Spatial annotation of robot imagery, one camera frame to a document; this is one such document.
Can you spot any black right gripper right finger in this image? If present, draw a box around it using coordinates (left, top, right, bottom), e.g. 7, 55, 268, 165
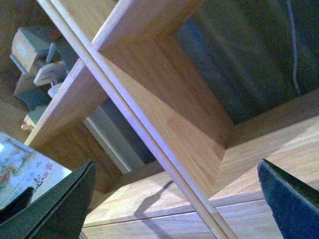
257, 159, 319, 239

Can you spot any light wooden bookshelf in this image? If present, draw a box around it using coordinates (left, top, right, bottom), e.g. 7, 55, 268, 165
26, 0, 319, 239

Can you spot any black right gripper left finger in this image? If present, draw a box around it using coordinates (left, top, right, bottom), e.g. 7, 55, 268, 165
0, 159, 96, 239

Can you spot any white cable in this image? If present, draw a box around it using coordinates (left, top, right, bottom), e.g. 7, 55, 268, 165
286, 0, 302, 96

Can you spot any thin illustrated children's book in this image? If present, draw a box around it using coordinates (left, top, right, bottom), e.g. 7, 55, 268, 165
0, 131, 72, 209

